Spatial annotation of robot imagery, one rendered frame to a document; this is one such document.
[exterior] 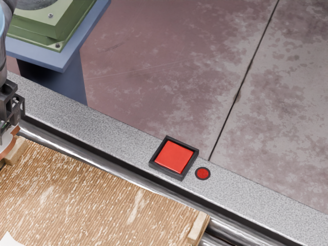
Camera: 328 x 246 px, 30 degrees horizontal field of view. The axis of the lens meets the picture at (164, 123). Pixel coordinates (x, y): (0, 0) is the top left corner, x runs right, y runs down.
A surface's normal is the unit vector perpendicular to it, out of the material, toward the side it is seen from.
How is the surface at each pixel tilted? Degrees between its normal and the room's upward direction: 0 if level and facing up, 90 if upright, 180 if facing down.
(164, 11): 0
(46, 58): 0
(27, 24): 90
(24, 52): 0
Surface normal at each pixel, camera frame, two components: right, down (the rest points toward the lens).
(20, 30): -0.38, 0.74
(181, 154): 0.00, -0.60
